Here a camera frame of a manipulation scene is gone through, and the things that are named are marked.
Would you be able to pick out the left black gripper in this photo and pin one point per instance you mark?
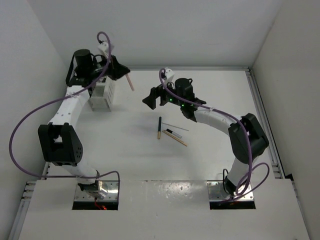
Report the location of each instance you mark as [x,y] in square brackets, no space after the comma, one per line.
[116,70]

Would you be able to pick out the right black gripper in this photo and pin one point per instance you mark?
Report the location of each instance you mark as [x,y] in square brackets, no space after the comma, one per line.
[155,92]

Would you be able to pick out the pink makeup stick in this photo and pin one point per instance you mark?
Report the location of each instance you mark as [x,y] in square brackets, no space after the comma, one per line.
[130,82]

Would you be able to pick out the dark green gold mascara tube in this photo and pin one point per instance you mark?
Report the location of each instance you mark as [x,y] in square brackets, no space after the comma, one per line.
[159,128]

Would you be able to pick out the thin clear silver stick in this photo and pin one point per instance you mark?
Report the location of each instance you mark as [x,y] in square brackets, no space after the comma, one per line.
[176,127]

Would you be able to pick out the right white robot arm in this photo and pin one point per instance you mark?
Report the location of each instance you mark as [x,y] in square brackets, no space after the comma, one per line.
[248,139]

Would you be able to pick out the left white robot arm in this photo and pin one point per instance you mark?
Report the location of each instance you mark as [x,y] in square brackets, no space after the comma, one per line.
[59,141]

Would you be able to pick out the gold makeup pencil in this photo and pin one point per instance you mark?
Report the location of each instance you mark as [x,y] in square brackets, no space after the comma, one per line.
[175,138]

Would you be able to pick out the white slotted organizer box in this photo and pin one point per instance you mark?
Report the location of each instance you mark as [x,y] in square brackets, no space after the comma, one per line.
[102,96]

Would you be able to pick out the black white eyeliner pen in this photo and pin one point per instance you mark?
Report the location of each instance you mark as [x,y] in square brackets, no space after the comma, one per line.
[174,133]

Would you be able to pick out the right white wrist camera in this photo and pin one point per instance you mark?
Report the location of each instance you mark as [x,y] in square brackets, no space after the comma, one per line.
[168,75]

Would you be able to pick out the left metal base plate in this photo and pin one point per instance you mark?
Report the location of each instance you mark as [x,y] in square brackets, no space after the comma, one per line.
[110,191]

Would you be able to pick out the metal base plate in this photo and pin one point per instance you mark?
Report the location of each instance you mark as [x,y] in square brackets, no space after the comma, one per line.
[216,193]
[110,191]

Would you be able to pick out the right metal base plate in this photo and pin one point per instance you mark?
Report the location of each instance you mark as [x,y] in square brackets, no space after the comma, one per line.
[216,193]

